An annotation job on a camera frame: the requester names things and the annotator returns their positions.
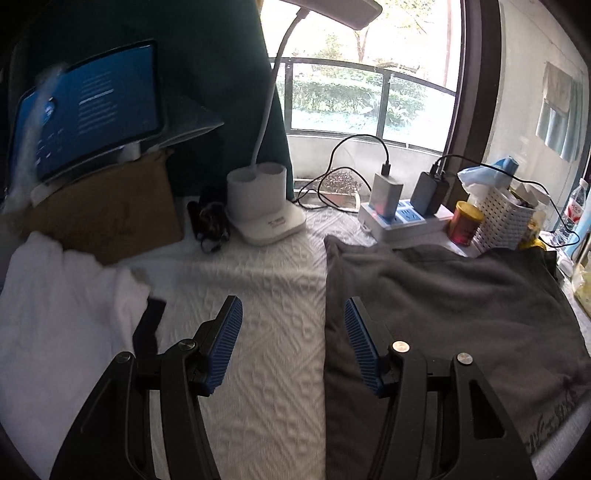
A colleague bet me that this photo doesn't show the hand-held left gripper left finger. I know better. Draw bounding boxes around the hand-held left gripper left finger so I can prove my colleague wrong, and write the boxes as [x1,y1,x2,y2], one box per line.
[48,295,244,480]

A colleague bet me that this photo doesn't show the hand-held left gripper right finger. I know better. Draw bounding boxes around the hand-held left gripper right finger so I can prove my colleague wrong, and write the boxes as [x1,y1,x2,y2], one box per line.
[344,296,539,480]

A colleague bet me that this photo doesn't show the dark grey t-shirt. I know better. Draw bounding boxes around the dark grey t-shirt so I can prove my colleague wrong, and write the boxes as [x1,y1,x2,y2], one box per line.
[323,234,591,480]

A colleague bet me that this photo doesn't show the white textured tablecloth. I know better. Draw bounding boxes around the white textured tablecloth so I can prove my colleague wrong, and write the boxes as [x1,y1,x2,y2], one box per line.
[0,194,591,480]

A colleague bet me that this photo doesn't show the white power strip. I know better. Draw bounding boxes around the white power strip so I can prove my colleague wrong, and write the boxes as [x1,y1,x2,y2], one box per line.
[358,199,455,243]

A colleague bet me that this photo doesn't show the white desk lamp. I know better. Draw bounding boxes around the white desk lamp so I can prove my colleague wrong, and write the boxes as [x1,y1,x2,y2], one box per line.
[226,0,384,246]

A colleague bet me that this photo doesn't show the white charger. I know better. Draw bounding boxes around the white charger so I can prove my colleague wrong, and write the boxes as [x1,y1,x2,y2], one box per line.
[369,172,403,220]

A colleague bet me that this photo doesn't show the red and yellow can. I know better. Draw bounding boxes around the red and yellow can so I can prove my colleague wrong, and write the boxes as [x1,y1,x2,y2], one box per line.
[449,200,485,246]

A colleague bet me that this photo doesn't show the black charger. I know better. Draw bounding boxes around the black charger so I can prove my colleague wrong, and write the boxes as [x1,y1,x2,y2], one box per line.
[410,171,450,217]

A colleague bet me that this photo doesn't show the white garment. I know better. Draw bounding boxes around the white garment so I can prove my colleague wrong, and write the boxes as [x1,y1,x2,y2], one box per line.
[0,231,153,467]

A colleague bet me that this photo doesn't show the brown cardboard box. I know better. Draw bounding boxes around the brown cardboard box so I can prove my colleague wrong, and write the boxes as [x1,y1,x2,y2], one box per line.
[25,150,185,266]

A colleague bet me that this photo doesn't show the white perforated basket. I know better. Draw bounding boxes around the white perforated basket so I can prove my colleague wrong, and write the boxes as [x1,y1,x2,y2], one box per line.
[471,185,539,254]

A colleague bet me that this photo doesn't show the blue face mask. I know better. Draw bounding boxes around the blue face mask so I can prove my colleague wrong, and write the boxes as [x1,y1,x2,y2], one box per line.
[457,157,522,195]

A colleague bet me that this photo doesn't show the grey tablet stand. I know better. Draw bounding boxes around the grey tablet stand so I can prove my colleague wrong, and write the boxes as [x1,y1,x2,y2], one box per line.
[152,95,225,153]

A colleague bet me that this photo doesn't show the yellow tissue pack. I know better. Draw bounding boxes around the yellow tissue pack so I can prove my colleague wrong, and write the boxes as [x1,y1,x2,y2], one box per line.
[570,249,591,319]

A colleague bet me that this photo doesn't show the balcony railing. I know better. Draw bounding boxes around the balcony railing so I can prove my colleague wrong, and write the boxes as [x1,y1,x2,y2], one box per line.
[277,58,458,153]

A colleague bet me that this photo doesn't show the red label water bottle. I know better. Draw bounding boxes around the red label water bottle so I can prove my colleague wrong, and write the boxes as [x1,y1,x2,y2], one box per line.
[551,178,591,245]

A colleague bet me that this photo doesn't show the tablet with blue screen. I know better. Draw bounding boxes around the tablet with blue screen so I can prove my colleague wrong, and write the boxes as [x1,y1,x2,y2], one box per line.
[7,39,166,183]

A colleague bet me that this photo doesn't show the teal curtain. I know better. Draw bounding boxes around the teal curtain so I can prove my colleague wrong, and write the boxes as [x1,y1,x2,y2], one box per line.
[28,0,296,204]

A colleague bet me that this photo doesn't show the clear plastic wrap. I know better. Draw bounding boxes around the clear plastic wrap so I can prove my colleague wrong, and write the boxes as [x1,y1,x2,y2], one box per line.
[4,62,65,204]

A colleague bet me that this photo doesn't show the pale hanging cloth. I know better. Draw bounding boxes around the pale hanging cloth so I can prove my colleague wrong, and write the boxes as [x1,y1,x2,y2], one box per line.
[536,62,585,162]

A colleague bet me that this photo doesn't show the dark window pillar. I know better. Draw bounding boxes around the dark window pillar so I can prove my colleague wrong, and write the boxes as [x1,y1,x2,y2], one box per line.
[459,0,503,185]

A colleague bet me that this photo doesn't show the black strap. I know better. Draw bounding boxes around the black strap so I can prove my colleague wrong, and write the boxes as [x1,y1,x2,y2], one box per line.
[131,298,167,361]

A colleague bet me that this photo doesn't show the black cord bundle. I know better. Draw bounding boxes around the black cord bundle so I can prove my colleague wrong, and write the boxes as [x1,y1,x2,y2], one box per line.
[187,187,232,254]

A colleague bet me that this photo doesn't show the short black charger cable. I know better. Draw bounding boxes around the short black charger cable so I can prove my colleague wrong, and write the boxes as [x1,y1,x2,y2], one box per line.
[293,135,393,213]

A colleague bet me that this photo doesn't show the long black cable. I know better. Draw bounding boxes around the long black cable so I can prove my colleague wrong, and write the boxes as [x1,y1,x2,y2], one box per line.
[429,154,581,250]

